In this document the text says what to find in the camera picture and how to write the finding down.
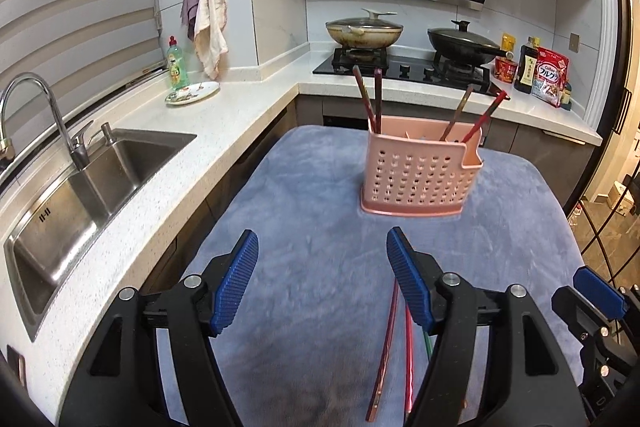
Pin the red instant noodle cup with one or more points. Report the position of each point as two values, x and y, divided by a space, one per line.
505 69

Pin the white window blind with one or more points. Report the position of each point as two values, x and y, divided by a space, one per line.
75 7

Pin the beige pan with lid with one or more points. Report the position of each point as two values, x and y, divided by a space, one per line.
365 34

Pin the pink perforated utensil holder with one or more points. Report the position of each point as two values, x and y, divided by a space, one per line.
415 167

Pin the dark red chopstick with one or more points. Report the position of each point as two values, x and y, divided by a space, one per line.
364 99
378 102

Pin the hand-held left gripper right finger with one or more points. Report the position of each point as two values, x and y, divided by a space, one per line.
407 279

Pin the chrome soap dispenser pump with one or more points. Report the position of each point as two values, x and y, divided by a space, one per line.
107 133

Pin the white speckled kitchen countertop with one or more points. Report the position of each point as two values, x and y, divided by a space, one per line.
225 107

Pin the red cereal bag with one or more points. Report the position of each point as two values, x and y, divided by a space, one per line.
549 79

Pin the chrome kitchen faucet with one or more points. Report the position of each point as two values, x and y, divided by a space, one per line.
62 122

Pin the black gas stove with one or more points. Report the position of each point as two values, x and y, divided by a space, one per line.
370 69

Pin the yellow seasoning packet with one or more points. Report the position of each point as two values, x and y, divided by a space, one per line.
508 42

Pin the black-framed glass door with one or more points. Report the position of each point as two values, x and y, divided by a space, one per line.
620 107

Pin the small dark green container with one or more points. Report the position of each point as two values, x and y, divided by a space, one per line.
566 97

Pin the stainless steel sink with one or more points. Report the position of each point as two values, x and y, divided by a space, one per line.
75 217

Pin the black wok with lid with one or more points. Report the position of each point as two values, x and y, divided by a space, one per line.
460 44

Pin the brown chopstick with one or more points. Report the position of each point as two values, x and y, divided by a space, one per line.
457 112
385 347

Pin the dark soy sauce bottle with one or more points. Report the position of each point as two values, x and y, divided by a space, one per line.
526 72

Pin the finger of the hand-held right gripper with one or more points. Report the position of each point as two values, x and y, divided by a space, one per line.
600 289
585 317

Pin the white hanging towel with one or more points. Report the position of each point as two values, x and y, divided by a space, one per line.
210 22

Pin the purple hanging cloth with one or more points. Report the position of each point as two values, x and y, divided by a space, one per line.
191 2

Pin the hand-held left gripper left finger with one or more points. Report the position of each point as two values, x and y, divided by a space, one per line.
235 277

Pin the green chopstick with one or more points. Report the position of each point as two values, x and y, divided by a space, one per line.
427 346

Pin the blue-grey fleece blanket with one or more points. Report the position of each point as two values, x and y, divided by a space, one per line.
310 207

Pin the grey wall switch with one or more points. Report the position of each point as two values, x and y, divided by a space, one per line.
574 42

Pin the green dish soap bottle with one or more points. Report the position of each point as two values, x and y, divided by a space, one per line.
178 69

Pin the white plate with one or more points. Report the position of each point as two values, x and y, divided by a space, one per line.
195 93

